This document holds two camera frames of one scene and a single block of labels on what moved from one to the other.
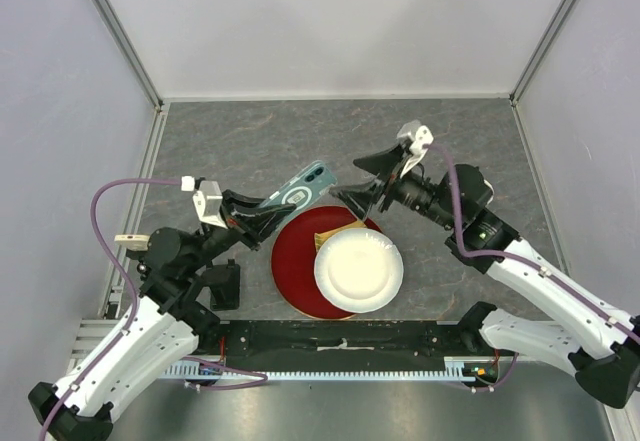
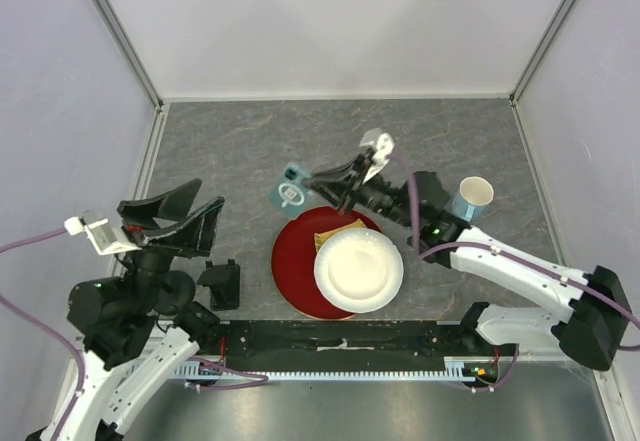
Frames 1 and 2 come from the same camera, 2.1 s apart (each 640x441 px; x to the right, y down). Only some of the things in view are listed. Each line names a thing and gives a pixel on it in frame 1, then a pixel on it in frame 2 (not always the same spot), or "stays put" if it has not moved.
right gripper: [382, 165] → [351, 173]
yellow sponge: [320, 237] stays put
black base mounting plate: [337, 346] stays put
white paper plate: [358, 270] stays put
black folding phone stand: [223, 284] stays put
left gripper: [251, 227] → [194, 234]
